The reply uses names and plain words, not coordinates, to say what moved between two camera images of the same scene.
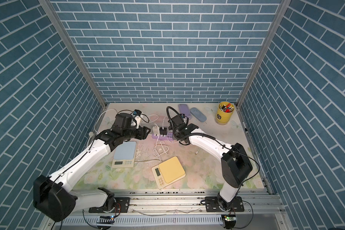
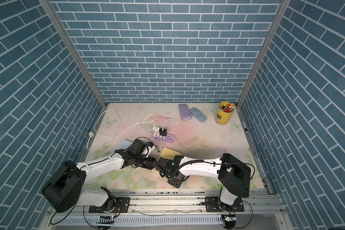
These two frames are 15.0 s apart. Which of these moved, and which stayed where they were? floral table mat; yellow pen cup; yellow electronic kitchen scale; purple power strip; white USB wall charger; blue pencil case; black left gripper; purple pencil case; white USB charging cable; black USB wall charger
Moved: yellow electronic kitchen scale; white USB charging cable; black left gripper
Stayed: purple pencil case; yellow pen cup; purple power strip; black USB wall charger; white USB wall charger; blue pencil case; floral table mat
